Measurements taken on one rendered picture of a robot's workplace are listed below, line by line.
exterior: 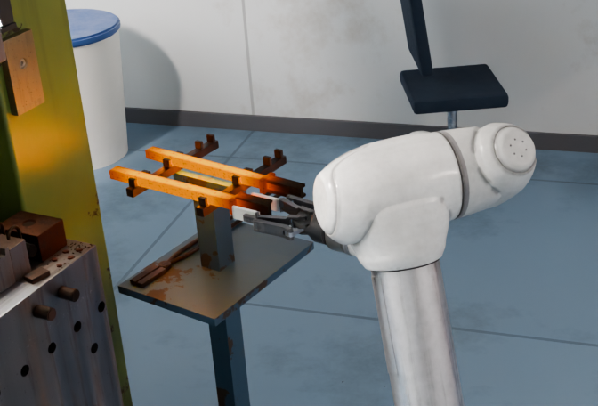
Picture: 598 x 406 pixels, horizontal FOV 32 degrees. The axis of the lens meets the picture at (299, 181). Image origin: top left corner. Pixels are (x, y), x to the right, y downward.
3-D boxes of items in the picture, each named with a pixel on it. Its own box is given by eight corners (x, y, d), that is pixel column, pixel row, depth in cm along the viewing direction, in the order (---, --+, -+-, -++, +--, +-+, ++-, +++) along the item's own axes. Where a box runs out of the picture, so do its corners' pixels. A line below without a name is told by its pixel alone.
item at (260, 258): (314, 248, 260) (313, 241, 259) (215, 326, 231) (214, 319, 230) (222, 223, 276) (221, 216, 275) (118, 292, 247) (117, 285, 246)
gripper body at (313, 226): (324, 253, 209) (286, 242, 214) (345, 235, 215) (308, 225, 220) (321, 220, 206) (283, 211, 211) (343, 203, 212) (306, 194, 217)
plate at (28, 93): (45, 101, 230) (31, 28, 223) (18, 116, 223) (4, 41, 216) (38, 101, 231) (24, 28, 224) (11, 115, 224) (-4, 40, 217)
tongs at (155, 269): (278, 187, 290) (278, 182, 289) (291, 190, 287) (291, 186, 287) (130, 283, 247) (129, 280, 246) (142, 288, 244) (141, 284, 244)
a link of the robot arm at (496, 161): (491, 133, 162) (412, 150, 159) (540, 95, 145) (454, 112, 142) (515, 213, 160) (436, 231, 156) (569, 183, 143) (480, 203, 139)
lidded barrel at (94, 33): (157, 135, 518) (139, 9, 490) (107, 182, 472) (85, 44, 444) (59, 129, 535) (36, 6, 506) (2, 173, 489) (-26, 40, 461)
